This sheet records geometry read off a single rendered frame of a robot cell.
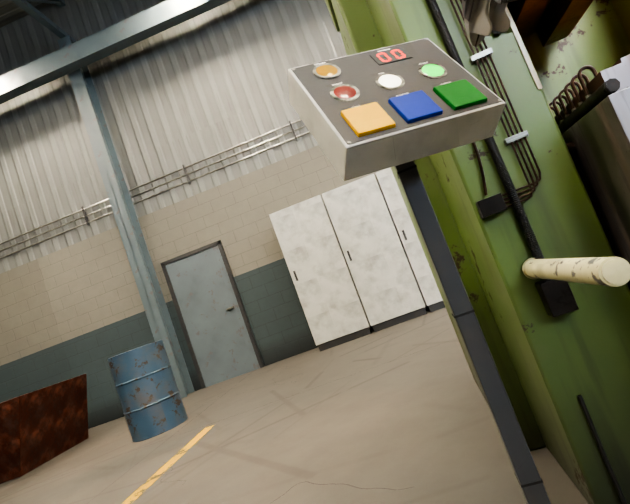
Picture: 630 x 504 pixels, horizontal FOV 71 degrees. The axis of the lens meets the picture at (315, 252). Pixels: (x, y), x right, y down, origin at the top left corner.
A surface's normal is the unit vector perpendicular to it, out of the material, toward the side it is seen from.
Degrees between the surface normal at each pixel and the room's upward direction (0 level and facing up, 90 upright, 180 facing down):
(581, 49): 90
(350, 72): 60
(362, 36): 90
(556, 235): 90
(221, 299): 90
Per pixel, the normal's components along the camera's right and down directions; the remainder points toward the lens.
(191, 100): -0.13, -0.06
